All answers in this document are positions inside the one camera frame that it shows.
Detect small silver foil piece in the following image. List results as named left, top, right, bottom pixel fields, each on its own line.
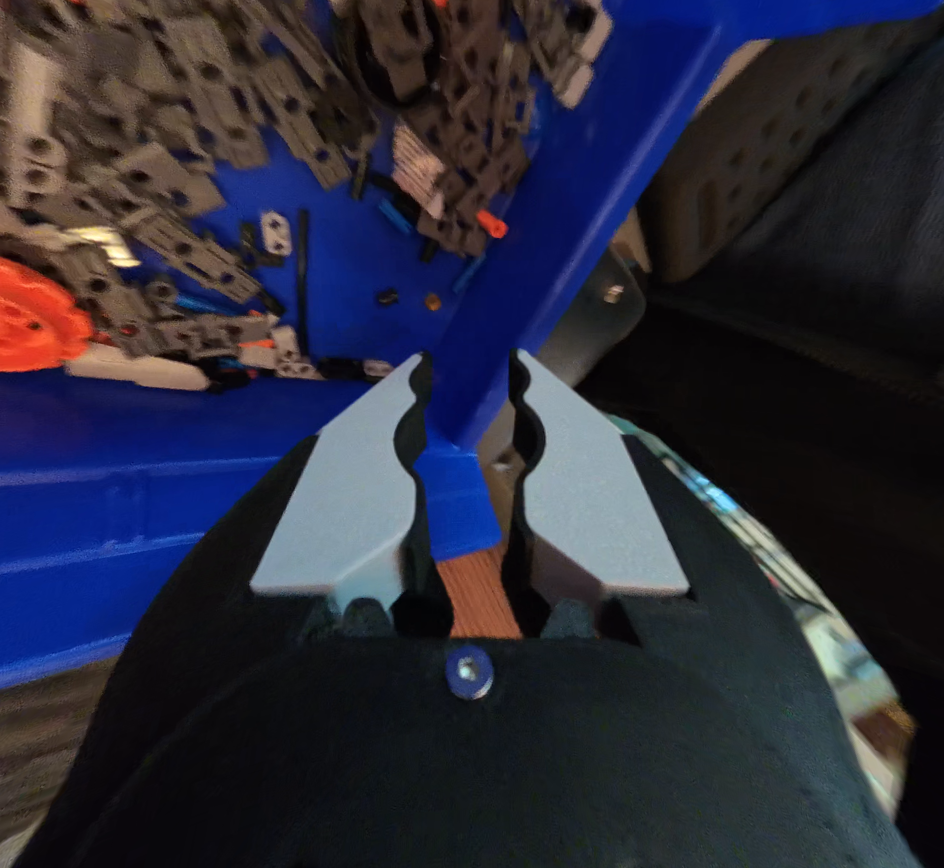
left=391, top=123, right=447, bottom=216

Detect orange sprocket wheel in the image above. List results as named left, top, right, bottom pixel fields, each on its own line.
left=0, top=256, right=95, bottom=372

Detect person's leg in blue jeans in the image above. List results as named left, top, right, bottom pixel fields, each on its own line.
left=686, top=49, right=944, bottom=308

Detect pile of grey building pieces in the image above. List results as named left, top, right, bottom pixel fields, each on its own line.
left=0, top=0, right=613, bottom=393

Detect dark perforated chair armrest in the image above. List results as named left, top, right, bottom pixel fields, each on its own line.
left=642, top=20, right=930, bottom=282

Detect long black axle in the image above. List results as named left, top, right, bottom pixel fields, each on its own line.
left=297, top=210, right=311, bottom=356

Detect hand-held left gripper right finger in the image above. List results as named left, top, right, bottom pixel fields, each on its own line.
left=501, top=348, right=692, bottom=620

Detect grey plate with screw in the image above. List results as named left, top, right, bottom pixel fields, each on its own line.
left=542, top=252, right=649, bottom=386

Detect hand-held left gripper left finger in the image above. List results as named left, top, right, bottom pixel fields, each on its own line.
left=249, top=352, right=452, bottom=620

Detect blue plastic storage bin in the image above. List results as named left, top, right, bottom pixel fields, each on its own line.
left=0, top=0, right=944, bottom=688

